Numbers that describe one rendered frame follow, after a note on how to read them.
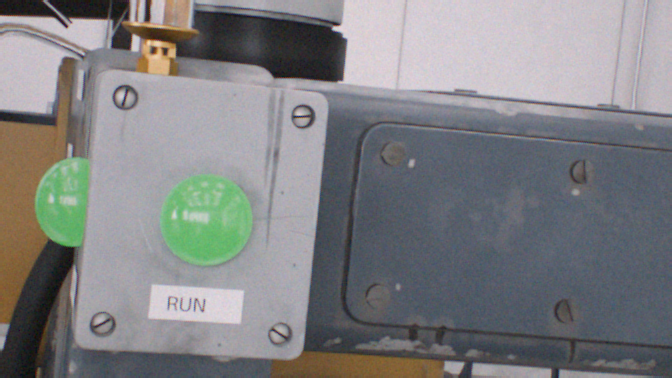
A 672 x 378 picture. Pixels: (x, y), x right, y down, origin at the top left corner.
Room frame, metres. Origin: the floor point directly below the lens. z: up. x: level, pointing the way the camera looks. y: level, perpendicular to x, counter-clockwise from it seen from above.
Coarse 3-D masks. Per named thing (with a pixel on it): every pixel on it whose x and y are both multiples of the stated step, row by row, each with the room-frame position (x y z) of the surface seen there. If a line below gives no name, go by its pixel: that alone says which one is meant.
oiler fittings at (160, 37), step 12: (132, 24) 0.50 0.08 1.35; (144, 24) 0.50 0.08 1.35; (156, 24) 0.50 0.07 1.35; (144, 36) 0.51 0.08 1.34; (156, 36) 0.51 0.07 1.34; (168, 36) 0.51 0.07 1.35; (180, 36) 0.51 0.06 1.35; (192, 36) 0.51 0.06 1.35; (144, 48) 0.51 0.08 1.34; (156, 48) 0.51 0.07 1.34; (168, 48) 0.51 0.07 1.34; (144, 60) 0.51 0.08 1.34; (156, 60) 0.51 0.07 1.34; (168, 60) 0.51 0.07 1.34; (156, 72) 0.51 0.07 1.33; (168, 72) 0.51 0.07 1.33
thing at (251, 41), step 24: (216, 24) 0.60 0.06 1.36; (240, 24) 0.60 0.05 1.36; (264, 24) 0.60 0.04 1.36; (288, 24) 0.61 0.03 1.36; (192, 48) 0.61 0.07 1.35; (216, 48) 0.60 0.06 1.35; (240, 48) 0.60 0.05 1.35; (264, 48) 0.60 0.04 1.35; (288, 48) 0.60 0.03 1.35; (312, 48) 0.61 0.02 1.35; (336, 48) 0.62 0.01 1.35; (288, 72) 0.60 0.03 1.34; (312, 72) 0.61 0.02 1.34; (336, 72) 0.63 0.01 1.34
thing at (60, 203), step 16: (64, 160) 0.45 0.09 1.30; (80, 160) 0.44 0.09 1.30; (48, 176) 0.44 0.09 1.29; (64, 176) 0.44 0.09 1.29; (80, 176) 0.44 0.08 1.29; (48, 192) 0.44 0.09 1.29; (64, 192) 0.43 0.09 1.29; (80, 192) 0.43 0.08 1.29; (48, 208) 0.44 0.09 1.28; (64, 208) 0.43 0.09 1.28; (80, 208) 0.43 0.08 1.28; (48, 224) 0.44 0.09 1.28; (64, 224) 0.43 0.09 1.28; (80, 224) 0.44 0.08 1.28; (64, 240) 0.44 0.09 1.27; (80, 240) 0.44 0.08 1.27
